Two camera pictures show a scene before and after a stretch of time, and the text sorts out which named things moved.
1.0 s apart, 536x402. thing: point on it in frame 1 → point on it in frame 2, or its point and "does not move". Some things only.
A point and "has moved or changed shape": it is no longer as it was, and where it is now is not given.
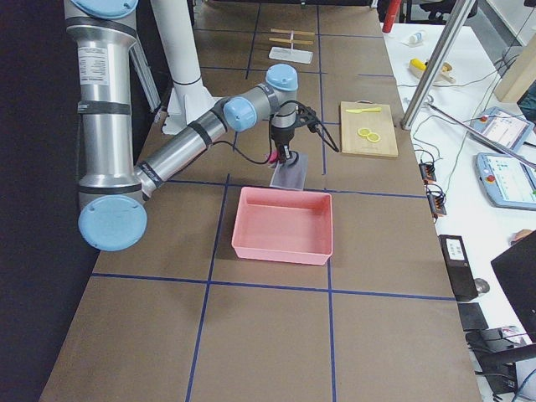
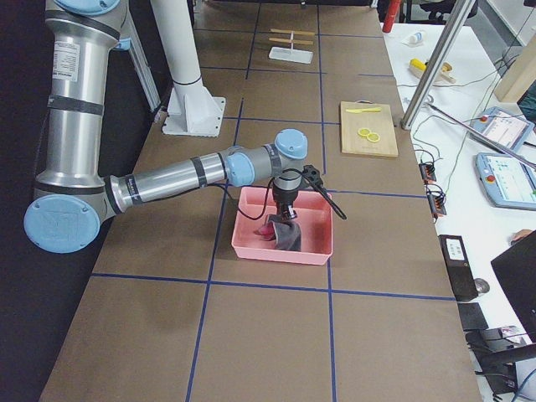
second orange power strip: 436,205 does not move
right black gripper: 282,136 → 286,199
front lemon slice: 373,136 does not move
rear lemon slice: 363,131 does not move
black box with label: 461,272 does not move
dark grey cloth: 291,177 has moved or changed shape
